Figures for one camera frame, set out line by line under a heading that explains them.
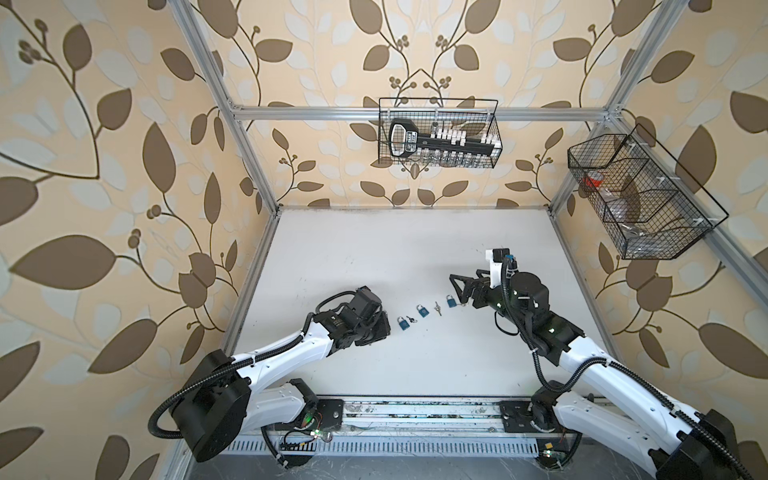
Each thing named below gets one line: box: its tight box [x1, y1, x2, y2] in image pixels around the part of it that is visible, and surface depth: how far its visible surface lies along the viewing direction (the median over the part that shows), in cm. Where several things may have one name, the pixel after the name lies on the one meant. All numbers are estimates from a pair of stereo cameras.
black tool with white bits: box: [389, 118, 503, 157], surface depth 84 cm
